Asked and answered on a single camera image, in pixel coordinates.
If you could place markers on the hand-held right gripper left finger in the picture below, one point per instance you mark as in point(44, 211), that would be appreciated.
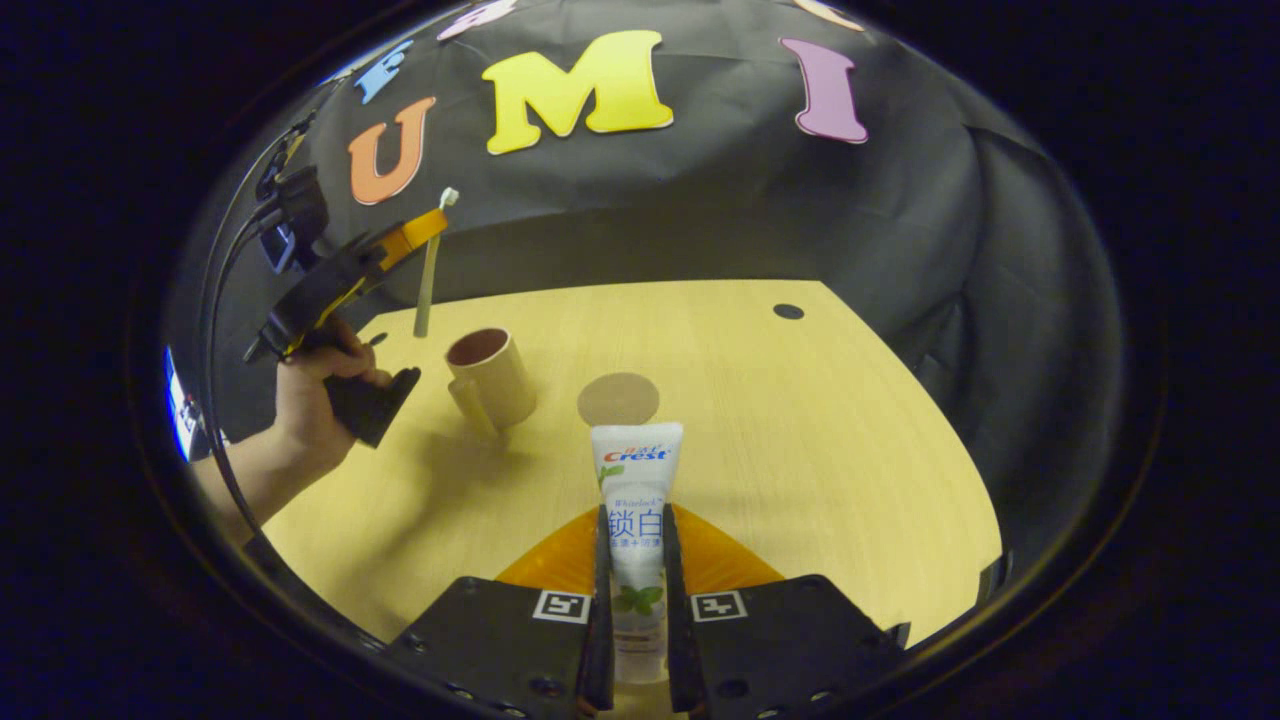
point(500, 640)

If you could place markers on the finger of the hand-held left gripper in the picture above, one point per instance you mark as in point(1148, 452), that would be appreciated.
point(400, 245)

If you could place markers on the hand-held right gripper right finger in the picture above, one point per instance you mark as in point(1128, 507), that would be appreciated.
point(790, 640)

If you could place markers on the pale blue toothbrush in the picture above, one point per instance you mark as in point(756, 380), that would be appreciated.
point(428, 290)

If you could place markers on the beige cup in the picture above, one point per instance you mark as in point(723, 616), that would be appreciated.
point(495, 385)

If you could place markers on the white toothpaste tube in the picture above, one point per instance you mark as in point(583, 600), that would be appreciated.
point(635, 470)

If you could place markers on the round brown coaster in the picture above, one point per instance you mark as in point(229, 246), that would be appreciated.
point(618, 400)

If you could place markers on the wooden desktop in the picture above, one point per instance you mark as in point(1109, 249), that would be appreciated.
point(800, 450)

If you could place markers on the computer monitor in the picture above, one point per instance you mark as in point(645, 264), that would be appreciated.
point(182, 410)

